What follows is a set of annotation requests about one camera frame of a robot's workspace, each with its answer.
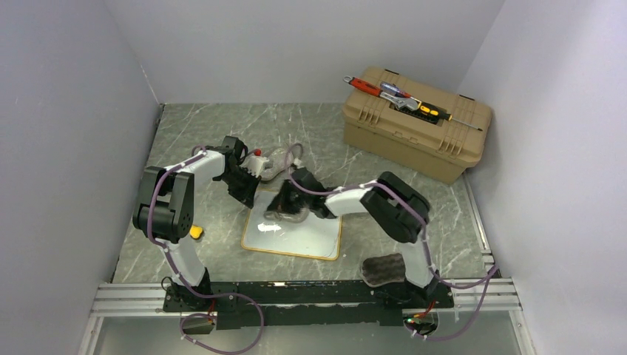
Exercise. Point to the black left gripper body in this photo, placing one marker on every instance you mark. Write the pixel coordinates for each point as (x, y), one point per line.
(241, 183)

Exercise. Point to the yellow black sponge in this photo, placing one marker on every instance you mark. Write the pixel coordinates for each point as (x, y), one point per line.
(196, 232)

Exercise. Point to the dark wavy foam sponge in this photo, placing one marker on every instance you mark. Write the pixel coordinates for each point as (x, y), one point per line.
(383, 270)

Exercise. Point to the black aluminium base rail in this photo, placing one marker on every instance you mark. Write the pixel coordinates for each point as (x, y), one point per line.
(302, 302)

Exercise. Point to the yellow black screwdriver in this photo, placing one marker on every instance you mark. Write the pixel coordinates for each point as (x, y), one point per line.
(435, 112)

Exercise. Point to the tan plastic toolbox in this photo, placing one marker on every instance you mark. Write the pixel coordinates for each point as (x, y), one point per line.
(439, 149)

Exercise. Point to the yellow framed whiteboard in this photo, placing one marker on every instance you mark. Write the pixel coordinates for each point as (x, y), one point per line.
(313, 238)

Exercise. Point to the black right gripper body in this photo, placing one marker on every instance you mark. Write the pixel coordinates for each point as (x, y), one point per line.
(293, 202)

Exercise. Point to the red handled adjustable wrench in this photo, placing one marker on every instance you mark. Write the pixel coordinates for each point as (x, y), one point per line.
(371, 89)

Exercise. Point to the grey blue scrubbing sponge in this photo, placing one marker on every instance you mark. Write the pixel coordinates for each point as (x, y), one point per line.
(284, 217)

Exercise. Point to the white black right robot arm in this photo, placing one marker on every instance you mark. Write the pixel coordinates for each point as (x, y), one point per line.
(400, 211)

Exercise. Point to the grey silver scrubbing sponge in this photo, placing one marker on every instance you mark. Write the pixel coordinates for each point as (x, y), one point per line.
(276, 162)

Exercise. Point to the blue red screwdriver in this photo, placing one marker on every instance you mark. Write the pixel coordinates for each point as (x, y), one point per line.
(394, 90)

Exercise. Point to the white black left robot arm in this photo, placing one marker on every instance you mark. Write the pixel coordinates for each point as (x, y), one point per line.
(164, 210)

